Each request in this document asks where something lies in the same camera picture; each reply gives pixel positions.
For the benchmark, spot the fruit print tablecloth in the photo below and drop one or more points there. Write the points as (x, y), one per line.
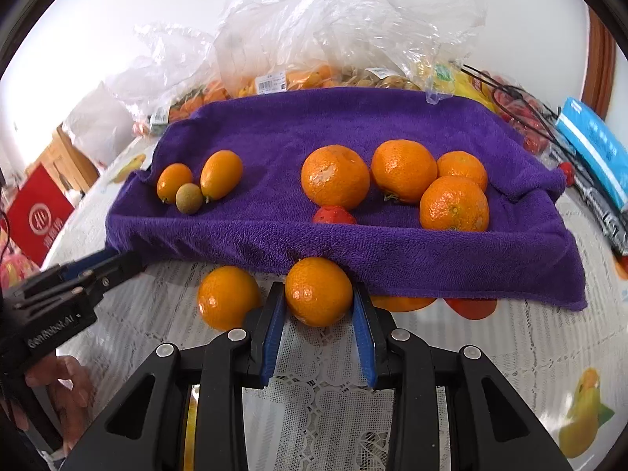
(317, 412)

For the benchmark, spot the small red fruit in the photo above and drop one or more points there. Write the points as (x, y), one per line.
(569, 173)

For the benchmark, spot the bag of red fruits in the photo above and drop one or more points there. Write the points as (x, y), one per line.
(522, 112)

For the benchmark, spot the brown wooden door frame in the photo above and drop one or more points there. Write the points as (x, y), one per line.
(600, 67)

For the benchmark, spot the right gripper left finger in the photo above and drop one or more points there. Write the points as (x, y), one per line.
(183, 409)

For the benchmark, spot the clear bag of kumquats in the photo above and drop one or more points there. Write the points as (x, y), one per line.
(278, 45)

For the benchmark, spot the red paper shopping bag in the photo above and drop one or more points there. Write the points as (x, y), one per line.
(37, 215)

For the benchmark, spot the clear bag of tangerines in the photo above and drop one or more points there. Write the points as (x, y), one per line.
(168, 75)

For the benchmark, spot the yellow snack bag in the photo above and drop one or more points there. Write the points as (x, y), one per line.
(461, 85)

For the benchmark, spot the large orange tangerine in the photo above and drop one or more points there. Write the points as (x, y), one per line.
(335, 175)

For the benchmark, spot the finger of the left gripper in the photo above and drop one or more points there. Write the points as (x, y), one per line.
(102, 271)

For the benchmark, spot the small brown kiwi fruit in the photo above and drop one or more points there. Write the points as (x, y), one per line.
(189, 199)

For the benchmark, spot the purple towel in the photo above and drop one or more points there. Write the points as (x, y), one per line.
(265, 223)

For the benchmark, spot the small red apple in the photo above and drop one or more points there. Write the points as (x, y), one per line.
(333, 215)

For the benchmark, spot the blue tissue pack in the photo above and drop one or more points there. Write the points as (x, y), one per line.
(597, 145)

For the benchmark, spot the white plastic bag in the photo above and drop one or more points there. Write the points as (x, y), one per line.
(100, 127)

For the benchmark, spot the oval orange kumquat fruit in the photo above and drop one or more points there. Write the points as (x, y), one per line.
(220, 174)

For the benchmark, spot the wooden chair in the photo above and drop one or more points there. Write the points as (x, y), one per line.
(67, 166)

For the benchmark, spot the left human hand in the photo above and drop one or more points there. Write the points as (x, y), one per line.
(69, 390)

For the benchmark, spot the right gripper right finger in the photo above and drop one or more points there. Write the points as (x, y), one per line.
(490, 426)

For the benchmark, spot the patterned grey pouch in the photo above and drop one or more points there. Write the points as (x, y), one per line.
(613, 225)

